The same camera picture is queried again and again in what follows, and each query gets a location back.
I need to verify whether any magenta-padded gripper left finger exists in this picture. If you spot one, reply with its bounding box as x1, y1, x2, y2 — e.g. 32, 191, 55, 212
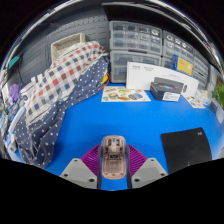
59, 143, 103, 190

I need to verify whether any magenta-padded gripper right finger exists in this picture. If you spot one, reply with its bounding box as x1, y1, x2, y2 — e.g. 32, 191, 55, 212
125, 143, 168, 190

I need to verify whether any translucent pink computer mouse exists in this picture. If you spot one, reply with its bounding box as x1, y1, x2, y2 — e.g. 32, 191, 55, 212
100, 134, 128, 180

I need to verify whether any black mouse pad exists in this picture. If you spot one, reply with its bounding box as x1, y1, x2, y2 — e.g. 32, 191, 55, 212
160, 126, 213, 174

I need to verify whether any navy polka dot cloth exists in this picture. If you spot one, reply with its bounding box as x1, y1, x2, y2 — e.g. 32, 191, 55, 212
13, 56, 110, 169

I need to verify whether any colourful printed leaflet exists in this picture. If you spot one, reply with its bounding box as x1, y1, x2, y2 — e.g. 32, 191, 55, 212
101, 85, 152, 103
184, 94, 207, 110

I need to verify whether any small dark box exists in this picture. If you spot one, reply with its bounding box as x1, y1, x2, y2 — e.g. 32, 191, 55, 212
149, 77, 185, 102

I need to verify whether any clear plastic pack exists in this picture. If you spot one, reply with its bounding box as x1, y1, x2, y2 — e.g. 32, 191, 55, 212
194, 88, 214, 107

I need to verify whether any red blue checkered cloth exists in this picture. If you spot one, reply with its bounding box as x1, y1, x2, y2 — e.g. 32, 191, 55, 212
24, 40, 109, 126

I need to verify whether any white keyboard box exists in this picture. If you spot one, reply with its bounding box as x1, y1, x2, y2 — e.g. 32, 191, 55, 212
125, 61, 200, 98

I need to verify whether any small yellow plastic item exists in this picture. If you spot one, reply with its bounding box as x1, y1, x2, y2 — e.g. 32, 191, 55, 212
101, 73, 111, 90

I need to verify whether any purple plastic item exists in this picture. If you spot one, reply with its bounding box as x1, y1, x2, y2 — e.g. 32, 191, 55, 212
8, 83, 23, 104

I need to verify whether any green potted plant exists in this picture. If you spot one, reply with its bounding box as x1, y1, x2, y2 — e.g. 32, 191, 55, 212
211, 83, 224, 111

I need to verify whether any yellow card package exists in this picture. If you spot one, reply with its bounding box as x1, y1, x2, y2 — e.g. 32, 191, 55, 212
171, 54, 194, 77

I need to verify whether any teal plastic holder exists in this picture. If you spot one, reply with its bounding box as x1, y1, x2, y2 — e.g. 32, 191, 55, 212
8, 54, 21, 70

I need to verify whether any white woven basket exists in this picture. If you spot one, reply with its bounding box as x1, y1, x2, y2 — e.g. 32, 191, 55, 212
50, 32, 87, 63

